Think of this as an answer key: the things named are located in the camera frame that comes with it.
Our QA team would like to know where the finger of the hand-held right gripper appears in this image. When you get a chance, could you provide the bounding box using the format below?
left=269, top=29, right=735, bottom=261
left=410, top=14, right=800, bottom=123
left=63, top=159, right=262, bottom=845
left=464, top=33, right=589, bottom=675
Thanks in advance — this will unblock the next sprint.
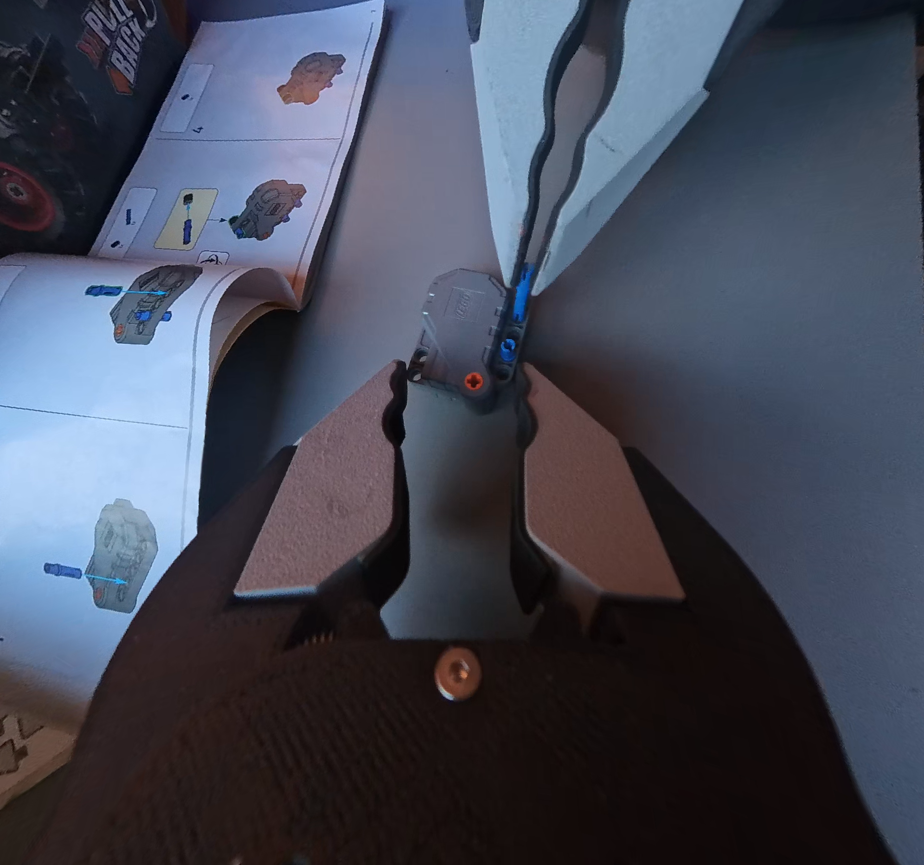
left=533, top=0, right=773, bottom=297
left=469, top=0, right=615, bottom=289

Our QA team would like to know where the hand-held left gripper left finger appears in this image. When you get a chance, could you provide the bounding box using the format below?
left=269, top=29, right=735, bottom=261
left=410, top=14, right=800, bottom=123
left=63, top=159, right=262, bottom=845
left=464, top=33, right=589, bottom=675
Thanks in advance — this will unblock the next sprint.
left=231, top=359, right=410, bottom=600

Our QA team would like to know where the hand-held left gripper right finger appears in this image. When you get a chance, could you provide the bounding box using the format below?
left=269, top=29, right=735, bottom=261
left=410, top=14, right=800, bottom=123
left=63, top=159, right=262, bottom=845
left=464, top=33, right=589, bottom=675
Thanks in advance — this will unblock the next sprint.
left=511, top=363, right=687, bottom=622

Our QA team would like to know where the grey lego motor block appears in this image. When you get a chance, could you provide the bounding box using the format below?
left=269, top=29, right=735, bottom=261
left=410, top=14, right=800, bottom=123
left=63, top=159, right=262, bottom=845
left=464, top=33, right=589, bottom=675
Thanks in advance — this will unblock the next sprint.
left=406, top=266, right=533, bottom=416

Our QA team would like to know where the lego instruction booklet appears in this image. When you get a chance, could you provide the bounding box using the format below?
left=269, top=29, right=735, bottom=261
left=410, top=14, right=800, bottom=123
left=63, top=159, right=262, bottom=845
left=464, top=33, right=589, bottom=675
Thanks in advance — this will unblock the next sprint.
left=0, top=0, right=392, bottom=808

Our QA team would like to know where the black lego set box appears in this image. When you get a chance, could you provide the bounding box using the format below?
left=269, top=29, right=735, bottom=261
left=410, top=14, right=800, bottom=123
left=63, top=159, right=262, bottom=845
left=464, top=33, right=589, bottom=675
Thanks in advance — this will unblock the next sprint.
left=0, top=0, right=190, bottom=257

